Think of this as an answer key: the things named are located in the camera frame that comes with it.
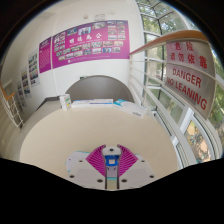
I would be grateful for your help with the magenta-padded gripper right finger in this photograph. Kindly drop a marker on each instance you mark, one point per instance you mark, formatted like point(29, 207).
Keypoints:
point(128, 163)

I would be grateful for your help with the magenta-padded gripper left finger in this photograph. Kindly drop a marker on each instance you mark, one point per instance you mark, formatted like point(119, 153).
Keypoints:
point(95, 163)

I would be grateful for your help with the blue and white charger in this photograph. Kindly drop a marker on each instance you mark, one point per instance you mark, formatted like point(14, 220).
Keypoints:
point(111, 160)

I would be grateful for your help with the long flat white box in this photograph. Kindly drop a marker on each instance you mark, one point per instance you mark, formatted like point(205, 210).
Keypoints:
point(91, 103)

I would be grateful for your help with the small white upright box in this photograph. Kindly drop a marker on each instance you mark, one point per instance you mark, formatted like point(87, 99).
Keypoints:
point(65, 102)

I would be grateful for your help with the grey round-backed chair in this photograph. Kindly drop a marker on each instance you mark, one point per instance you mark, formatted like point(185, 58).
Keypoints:
point(100, 88)

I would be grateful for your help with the white stair railing, wooden handrail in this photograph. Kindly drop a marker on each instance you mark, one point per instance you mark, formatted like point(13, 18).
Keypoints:
point(13, 110)

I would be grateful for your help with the white photo poster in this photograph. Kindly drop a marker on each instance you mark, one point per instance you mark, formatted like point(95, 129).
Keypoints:
point(25, 82)
point(20, 92)
point(33, 68)

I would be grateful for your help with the grey warning sign, red lettering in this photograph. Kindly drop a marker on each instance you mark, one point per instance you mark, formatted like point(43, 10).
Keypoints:
point(190, 76)

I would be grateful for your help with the small magenta text poster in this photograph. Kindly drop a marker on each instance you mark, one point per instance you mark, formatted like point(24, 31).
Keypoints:
point(45, 55)

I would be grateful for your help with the large magenta photo poster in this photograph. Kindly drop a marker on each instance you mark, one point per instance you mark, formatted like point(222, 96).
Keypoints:
point(90, 43)

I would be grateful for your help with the white balcony railing, wooden handrail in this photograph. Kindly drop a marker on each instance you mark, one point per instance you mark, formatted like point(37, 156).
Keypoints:
point(166, 37)

